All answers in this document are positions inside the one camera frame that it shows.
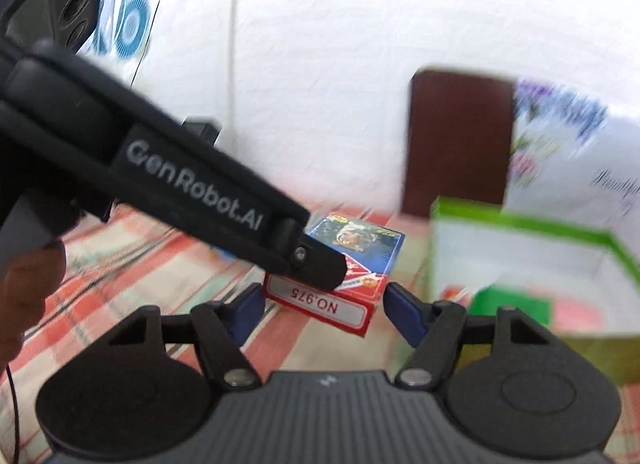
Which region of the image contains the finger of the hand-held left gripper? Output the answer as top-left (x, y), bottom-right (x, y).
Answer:
top-left (286, 233), bottom-right (349, 291)

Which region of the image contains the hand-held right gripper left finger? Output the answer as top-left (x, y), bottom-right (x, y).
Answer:
top-left (107, 284), bottom-right (265, 390)

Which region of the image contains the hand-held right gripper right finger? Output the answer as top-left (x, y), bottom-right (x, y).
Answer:
top-left (384, 282), bottom-right (551, 390)

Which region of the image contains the red and blue card box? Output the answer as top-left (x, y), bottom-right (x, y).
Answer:
top-left (262, 213), bottom-right (406, 339)

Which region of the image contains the green cardboard box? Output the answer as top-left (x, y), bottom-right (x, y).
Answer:
top-left (427, 196), bottom-right (640, 387)

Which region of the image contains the person's left hand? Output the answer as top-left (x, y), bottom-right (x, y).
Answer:
top-left (0, 240), bottom-right (68, 373)

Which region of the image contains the red plaid bedsheet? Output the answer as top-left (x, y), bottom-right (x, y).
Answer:
top-left (0, 199), bottom-right (640, 464)

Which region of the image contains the brown wooden headboard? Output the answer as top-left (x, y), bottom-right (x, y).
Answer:
top-left (402, 68), bottom-right (518, 217)

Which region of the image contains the floral white pillow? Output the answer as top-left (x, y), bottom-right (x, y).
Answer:
top-left (505, 78), bottom-right (640, 245)

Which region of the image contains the black wall plug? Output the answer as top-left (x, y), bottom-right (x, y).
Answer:
top-left (182, 116), bottom-right (222, 147)

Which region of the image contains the blue wall sticker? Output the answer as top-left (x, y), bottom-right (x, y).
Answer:
top-left (82, 0), bottom-right (153, 62)

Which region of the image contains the white wall conduit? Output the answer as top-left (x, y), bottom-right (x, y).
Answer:
top-left (226, 0), bottom-right (247, 149)

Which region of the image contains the thin black cable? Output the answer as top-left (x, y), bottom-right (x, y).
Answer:
top-left (4, 369), bottom-right (22, 464)

